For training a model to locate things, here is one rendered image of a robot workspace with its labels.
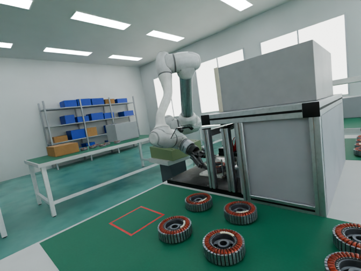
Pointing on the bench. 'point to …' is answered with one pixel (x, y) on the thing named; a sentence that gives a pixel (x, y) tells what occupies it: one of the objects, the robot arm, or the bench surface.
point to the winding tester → (275, 78)
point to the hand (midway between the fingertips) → (216, 166)
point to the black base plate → (188, 178)
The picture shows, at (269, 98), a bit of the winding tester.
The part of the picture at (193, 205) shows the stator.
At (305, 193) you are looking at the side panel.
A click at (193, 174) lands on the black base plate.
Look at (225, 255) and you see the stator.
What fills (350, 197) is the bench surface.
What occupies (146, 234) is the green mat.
